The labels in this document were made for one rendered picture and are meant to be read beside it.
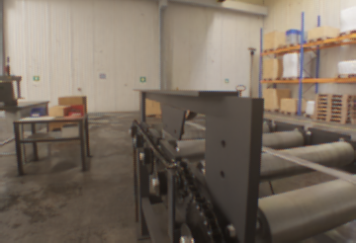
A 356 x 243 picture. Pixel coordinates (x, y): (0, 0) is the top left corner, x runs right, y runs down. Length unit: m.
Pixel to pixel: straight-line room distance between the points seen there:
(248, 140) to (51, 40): 11.30
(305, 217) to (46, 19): 11.67
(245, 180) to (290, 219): 0.20
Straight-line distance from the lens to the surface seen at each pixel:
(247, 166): 0.37
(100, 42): 11.18
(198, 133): 1.33
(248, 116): 0.35
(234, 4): 13.19
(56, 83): 11.23
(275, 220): 0.52
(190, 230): 0.46
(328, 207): 0.64
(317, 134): 1.45
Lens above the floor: 1.17
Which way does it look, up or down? 6 degrees down
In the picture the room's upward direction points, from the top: straight up
